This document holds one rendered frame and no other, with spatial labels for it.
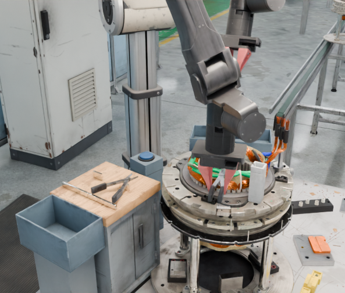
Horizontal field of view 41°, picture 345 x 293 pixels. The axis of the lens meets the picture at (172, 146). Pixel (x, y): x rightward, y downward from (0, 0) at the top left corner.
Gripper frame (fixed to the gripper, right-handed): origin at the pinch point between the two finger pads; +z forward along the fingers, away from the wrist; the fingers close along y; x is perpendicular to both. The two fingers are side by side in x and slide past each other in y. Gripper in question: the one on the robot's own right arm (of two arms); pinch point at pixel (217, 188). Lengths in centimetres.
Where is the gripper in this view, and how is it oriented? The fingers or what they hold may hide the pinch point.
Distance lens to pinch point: 95.0
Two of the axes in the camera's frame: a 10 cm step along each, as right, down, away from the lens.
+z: 0.0, 9.1, 4.2
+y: 9.7, 1.1, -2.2
